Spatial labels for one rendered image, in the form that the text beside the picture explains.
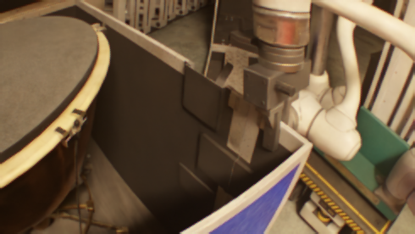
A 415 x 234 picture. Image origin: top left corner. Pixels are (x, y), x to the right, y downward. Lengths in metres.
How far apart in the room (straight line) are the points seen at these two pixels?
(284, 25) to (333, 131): 0.46
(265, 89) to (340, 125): 0.43
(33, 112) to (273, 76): 0.40
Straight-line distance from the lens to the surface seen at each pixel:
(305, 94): 0.89
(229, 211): 0.37
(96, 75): 0.62
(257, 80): 0.43
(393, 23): 0.63
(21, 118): 0.52
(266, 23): 0.42
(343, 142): 0.80
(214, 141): 0.65
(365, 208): 1.40
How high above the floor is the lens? 1.26
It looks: 38 degrees down
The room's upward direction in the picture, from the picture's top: 7 degrees clockwise
